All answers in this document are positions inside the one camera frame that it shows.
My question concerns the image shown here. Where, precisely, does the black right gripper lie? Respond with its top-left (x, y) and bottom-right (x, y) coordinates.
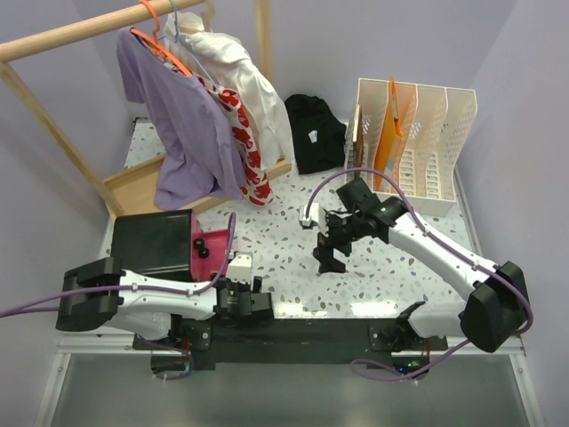
top-left (314, 212), bottom-right (365, 274)

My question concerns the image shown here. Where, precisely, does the pink drawer tray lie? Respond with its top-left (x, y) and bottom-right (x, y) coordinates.
top-left (189, 215), bottom-right (229, 282)

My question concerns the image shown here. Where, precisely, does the Three Days To See book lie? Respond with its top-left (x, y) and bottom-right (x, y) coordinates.
top-left (346, 104), bottom-right (365, 168)

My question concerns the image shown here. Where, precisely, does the orange folder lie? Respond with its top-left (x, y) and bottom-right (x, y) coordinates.
top-left (373, 77), bottom-right (418, 182)

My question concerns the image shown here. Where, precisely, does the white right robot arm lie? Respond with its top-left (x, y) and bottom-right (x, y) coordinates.
top-left (299, 178), bottom-right (531, 353)

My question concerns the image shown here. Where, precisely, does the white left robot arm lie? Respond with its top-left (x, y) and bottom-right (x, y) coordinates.
top-left (56, 253), bottom-right (274, 349)

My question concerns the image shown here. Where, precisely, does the red white patterned garment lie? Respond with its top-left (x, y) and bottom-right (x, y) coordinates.
top-left (198, 77), bottom-right (274, 206)

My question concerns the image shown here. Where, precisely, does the black drawer organizer box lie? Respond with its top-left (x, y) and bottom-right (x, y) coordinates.
top-left (110, 210), bottom-right (196, 282)

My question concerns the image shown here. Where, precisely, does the black folded garment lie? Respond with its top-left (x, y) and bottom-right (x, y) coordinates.
top-left (284, 94), bottom-right (347, 175)

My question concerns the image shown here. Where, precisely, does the purple t-shirt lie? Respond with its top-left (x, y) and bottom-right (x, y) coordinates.
top-left (116, 28), bottom-right (246, 210)

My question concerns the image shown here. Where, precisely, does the wooden clothes rack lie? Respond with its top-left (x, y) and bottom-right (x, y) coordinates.
top-left (0, 0), bottom-right (293, 219)

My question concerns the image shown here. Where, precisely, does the white shirt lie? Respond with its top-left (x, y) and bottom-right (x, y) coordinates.
top-left (164, 12), bottom-right (295, 169)

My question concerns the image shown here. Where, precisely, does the light blue clothes hanger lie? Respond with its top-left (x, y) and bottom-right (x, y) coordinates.
top-left (158, 0), bottom-right (218, 86)

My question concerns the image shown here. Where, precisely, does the orange clothes hanger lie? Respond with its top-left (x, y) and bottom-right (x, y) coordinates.
top-left (130, 0), bottom-right (193, 77)

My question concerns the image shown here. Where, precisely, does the wooden clothes hanger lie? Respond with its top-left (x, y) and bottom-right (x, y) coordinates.
top-left (201, 0), bottom-right (216, 32)

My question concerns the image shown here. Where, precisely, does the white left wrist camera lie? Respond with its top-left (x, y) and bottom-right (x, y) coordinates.
top-left (226, 252), bottom-right (253, 285)

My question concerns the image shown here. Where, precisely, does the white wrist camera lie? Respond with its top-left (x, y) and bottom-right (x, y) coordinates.
top-left (299, 203), bottom-right (328, 234)
top-left (226, 252), bottom-right (253, 285)

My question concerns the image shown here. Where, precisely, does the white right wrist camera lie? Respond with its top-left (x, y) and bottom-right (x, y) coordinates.
top-left (299, 203), bottom-right (328, 234)

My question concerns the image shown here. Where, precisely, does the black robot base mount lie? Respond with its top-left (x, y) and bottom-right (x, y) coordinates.
top-left (132, 303), bottom-right (448, 374)

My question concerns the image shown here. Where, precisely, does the aluminium rail frame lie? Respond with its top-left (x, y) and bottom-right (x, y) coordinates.
top-left (55, 319), bottom-right (528, 357)

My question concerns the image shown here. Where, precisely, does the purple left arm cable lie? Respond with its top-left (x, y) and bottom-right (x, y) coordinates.
top-left (0, 212), bottom-right (237, 319)

